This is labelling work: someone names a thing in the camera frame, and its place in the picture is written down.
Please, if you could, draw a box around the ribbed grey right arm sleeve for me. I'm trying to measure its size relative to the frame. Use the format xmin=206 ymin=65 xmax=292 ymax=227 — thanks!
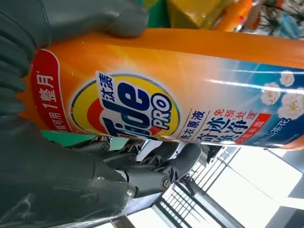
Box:
xmin=0 ymin=11 xmax=36 ymax=122

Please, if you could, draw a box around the black grid rack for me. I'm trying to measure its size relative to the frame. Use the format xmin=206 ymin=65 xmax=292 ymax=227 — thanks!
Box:
xmin=152 ymin=145 xmax=245 ymax=228

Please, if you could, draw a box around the yellow box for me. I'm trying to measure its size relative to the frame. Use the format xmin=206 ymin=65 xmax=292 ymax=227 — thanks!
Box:
xmin=166 ymin=0 xmax=235 ymax=30

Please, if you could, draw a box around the floral blue package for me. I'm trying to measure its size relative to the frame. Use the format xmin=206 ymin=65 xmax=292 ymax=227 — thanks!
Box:
xmin=247 ymin=0 xmax=304 ymax=41

